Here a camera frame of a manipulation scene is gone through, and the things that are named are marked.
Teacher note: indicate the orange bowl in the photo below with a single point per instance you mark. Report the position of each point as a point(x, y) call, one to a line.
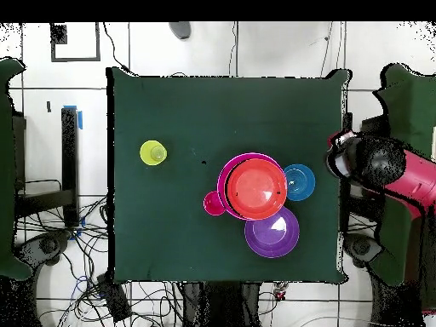
point(255, 189)

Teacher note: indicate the large magenta bowl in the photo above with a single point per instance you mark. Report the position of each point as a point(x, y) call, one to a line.
point(222, 184)

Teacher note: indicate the yellow cup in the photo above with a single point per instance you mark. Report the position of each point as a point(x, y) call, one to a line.
point(153, 153)

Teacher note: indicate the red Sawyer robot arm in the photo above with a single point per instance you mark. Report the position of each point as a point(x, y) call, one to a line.
point(419, 180)

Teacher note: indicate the black box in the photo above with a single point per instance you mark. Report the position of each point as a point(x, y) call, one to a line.
point(371, 124)

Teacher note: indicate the straight-sided blue bowl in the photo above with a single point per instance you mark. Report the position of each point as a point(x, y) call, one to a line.
point(303, 184)

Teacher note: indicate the green cloth covered table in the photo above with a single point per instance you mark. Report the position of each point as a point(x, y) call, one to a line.
point(408, 102)
point(5, 170)

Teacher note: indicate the purple bowl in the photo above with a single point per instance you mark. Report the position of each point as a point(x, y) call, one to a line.
point(272, 242)

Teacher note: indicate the red cup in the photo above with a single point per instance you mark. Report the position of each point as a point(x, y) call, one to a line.
point(212, 204)

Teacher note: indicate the small red and grey item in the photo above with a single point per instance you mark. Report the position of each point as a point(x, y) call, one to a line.
point(281, 291)

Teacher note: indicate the dark green table cloth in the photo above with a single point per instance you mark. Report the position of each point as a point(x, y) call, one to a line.
point(153, 102)

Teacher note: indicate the person's foot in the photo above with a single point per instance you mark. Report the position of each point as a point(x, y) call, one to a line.
point(180, 30)

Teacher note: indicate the black power strip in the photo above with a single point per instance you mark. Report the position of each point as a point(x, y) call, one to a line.
point(115, 299)

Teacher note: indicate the small black item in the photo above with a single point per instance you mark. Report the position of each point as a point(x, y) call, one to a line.
point(48, 106)

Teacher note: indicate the black pedestal foot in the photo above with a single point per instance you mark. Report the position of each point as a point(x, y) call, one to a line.
point(361, 247)
point(47, 246)

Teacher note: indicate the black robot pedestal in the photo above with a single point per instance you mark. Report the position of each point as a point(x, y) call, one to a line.
point(221, 306)

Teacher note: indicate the black post with blue tape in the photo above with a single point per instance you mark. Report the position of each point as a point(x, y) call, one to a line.
point(69, 163)

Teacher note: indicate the black square floor frame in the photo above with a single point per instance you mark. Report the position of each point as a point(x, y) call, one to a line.
point(75, 59)

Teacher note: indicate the black metal frame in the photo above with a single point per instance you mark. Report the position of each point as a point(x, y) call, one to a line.
point(44, 201)

